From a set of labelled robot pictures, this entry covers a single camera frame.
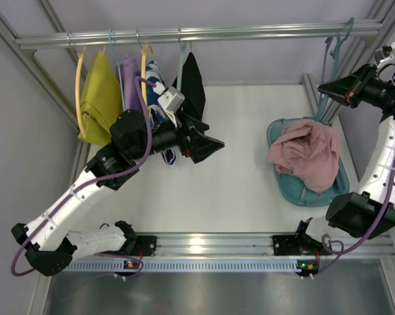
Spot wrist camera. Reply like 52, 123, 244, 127
374, 41, 395, 68
153, 83, 185, 127

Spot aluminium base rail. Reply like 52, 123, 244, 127
41, 231, 395, 260

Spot pale yellow hanger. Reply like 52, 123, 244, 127
75, 47, 89, 143

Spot olive yellow trousers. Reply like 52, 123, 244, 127
80, 51, 122, 146

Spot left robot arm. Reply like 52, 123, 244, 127
11, 110, 225, 276

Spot slotted cable duct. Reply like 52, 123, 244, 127
65, 258, 316, 272

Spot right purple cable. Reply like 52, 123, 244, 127
304, 35, 395, 280

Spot black trousers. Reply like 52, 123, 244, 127
175, 52, 206, 121

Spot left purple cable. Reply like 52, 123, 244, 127
10, 75, 165, 277

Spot blue white patterned trousers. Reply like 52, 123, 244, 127
144, 60, 178, 165

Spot light blue wire hanger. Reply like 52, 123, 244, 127
108, 28, 127, 111

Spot purple cable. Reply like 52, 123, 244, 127
304, 35, 395, 280
10, 75, 165, 277

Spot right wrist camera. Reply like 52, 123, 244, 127
374, 41, 395, 68

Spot teal plastic basin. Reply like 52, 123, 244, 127
266, 117, 350, 207

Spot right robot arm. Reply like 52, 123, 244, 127
293, 64, 395, 256

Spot aluminium hanging rail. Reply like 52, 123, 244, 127
15, 19, 383, 50

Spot purple trousers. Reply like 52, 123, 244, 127
115, 54, 143, 113

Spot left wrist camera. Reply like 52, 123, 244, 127
153, 83, 185, 127

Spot blue-grey plastic hanger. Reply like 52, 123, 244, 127
314, 17, 354, 121

